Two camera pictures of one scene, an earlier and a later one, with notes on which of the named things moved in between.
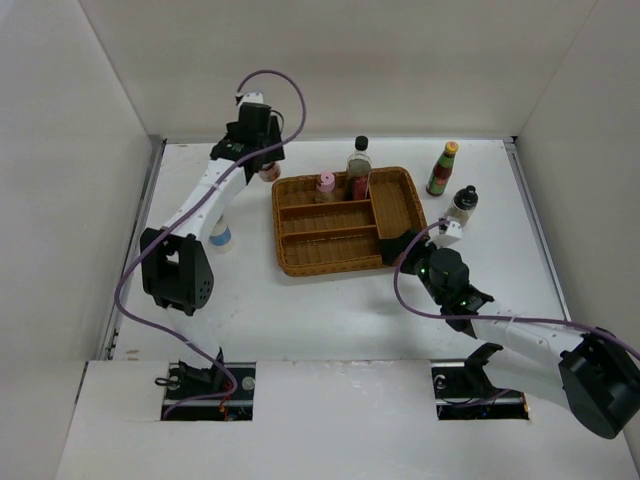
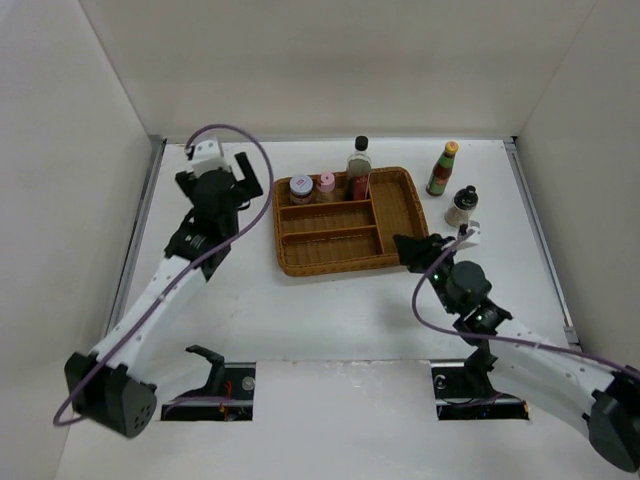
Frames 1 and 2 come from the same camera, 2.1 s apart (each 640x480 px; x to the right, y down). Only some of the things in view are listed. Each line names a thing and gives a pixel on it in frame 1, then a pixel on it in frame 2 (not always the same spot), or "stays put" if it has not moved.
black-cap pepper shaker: [463, 204] stays put
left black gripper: [274, 155] → [249, 187]
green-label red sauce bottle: [442, 171] stays put
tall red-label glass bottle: [358, 169] stays put
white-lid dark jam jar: [270, 171] → [300, 187]
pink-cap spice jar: [325, 191] stays put
